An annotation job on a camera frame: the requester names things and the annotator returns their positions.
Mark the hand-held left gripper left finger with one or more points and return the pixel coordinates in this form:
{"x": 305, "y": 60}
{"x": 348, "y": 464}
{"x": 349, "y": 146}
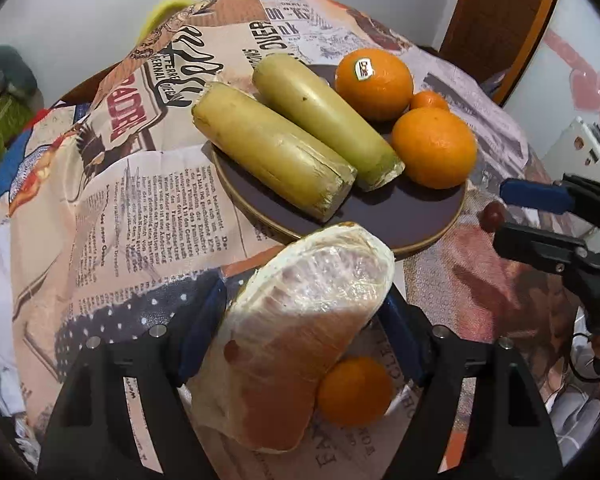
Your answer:
{"x": 200, "y": 330}

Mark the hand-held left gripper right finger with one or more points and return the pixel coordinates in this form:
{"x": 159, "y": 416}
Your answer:
{"x": 400, "y": 332}

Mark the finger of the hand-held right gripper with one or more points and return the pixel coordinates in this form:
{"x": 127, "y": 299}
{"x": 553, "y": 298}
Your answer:
{"x": 535, "y": 195}
{"x": 530, "y": 247}

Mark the dark red grape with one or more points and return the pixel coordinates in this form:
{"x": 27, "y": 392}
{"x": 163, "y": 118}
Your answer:
{"x": 492, "y": 217}

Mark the pomelo segment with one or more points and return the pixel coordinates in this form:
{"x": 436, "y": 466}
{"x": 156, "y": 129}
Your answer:
{"x": 290, "y": 335}

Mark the medium plain orange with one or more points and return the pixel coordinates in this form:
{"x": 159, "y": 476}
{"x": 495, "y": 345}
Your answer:
{"x": 435, "y": 147}

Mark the dark round plate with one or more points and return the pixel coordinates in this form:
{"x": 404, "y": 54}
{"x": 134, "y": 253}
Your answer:
{"x": 420, "y": 220}

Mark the small mandarin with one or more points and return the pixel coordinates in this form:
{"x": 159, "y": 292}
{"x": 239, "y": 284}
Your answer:
{"x": 355, "y": 392}
{"x": 429, "y": 101}

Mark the large orange with sticker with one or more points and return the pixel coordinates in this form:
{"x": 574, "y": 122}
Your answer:
{"x": 380, "y": 95}

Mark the peeled sugarcane piece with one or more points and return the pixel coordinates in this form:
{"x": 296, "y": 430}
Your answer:
{"x": 325, "y": 110}
{"x": 270, "y": 155}

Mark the white box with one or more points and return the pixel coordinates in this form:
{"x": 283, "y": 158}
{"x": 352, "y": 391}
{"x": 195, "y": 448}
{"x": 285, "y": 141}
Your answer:
{"x": 575, "y": 150}

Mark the newspaper print cloth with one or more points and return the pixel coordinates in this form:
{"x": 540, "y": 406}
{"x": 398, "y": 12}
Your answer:
{"x": 145, "y": 210}

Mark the white wardrobe door with hearts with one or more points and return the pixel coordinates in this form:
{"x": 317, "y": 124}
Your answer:
{"x": 580, "y": 60}

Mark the brown wooden door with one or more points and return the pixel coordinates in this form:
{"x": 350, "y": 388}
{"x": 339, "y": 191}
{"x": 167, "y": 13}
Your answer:
{"x": 495, "y": 15}

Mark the green patterned storage bag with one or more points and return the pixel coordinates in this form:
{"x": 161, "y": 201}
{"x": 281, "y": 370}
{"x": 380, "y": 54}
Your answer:
{"x": 0, "y": 130}

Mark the grey curved pillow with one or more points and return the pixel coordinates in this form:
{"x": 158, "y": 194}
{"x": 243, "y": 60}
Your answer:
{"x": 7, "y": 67}

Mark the yellow foam tube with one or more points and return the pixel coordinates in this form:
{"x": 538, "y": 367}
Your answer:
{"x": 167, "y": 5}

